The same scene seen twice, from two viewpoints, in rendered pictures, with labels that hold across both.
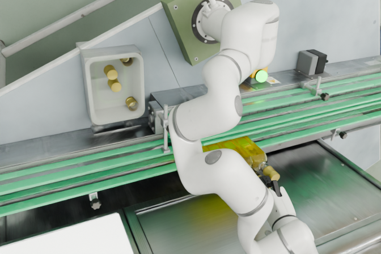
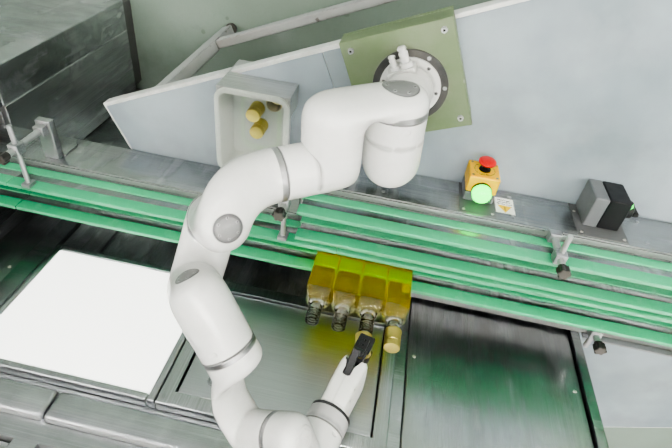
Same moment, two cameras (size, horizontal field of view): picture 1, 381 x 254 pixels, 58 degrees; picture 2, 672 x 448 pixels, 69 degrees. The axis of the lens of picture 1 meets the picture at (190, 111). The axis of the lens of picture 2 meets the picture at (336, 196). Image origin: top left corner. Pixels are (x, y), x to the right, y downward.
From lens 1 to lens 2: 0.54 m
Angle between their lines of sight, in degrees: 28
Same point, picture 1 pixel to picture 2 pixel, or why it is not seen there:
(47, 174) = (145, 202)
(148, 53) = not seen: hidden behind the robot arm
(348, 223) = not seen: outside the picture
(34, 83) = (173, 95)
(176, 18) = (351, 67)
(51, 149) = (169, 177)
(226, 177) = (176, 308)
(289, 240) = (266, 432)
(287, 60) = (559, 184)
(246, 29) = (317, 125)
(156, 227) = not seen: hidden behind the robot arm
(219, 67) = (235, 166)
